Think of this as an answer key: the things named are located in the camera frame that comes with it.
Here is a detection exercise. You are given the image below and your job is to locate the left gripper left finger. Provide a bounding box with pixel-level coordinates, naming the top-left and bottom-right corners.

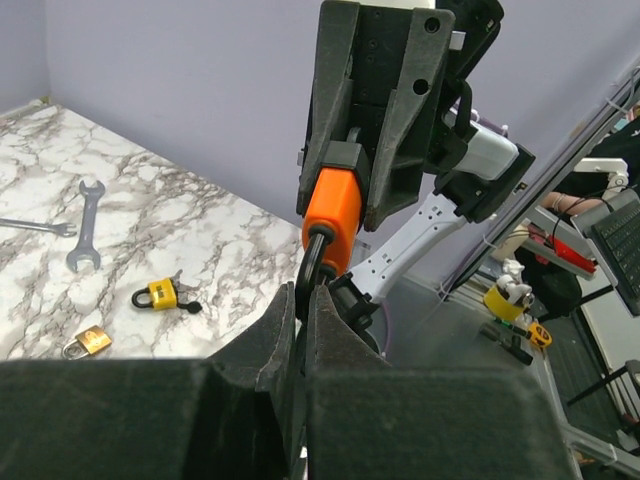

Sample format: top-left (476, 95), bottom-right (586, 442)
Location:
top-left (1, 284), bottom-right (295, 479)

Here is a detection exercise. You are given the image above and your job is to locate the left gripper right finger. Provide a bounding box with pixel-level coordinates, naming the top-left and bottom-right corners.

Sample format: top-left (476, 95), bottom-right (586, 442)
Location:
top-left (306, 286), bottom-right (573, 479)

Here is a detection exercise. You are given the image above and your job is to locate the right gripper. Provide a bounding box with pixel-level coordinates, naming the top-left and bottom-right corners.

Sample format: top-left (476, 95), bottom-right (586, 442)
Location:
top-left (296, 1), bottom-right (455, 232)

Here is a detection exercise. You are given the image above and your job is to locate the orange padlock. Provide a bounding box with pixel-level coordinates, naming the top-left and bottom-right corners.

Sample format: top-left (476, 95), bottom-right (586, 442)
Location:
top-left (295, 127), bottom-right (372, 321)

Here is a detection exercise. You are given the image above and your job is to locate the yellow padlock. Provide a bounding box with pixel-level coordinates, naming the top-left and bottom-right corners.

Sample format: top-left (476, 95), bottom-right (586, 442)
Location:
top-left (131, 277), bottom-right (178, 310)

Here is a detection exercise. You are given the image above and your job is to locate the brass padlock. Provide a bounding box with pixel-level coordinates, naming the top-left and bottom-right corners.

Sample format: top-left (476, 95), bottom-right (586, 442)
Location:
top-left (61, 325), bottom-right (112, 360)

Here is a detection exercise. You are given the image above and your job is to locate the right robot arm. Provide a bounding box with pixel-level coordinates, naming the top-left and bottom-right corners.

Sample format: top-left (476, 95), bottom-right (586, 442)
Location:
top-left (295, 1), bottom-right (534, 332)

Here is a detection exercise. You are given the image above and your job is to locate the large grey wrench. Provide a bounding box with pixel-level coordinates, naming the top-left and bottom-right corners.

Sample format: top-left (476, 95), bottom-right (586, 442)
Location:
top-left (66, 181), bottom-right (106, 273)

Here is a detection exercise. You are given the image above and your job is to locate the small thin wrench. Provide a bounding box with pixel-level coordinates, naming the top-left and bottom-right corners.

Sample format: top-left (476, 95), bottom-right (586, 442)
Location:
top-left (1, 218), bottom-right (77, 238)

